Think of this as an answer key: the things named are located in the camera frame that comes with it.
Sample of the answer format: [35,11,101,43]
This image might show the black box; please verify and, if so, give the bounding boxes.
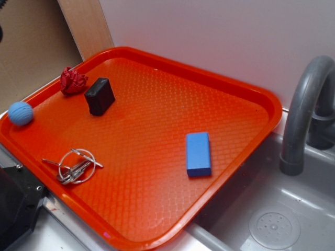
[84,77,116,116]

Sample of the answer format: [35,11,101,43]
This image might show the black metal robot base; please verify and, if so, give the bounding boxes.
[1,164,47,250]

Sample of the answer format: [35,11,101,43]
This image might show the orange plastic tray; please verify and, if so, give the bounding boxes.
[1,47,282,250]

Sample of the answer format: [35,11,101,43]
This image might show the blue rectangular block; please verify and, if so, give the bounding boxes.
[186,132,211,177]

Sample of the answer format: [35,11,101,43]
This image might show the crumpled red paper ball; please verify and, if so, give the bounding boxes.
[60,67,88,95]

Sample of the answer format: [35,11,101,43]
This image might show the grey plastic sink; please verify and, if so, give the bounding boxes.
[187,133,334,250]

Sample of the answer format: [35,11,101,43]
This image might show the grey curved faucet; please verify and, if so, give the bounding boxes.
[280,55,334,176]

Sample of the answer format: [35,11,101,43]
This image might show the blue ball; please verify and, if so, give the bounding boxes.
[8,101,34,126]

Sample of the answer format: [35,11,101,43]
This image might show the silver keys on ring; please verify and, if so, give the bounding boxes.
[42,148,104,185]

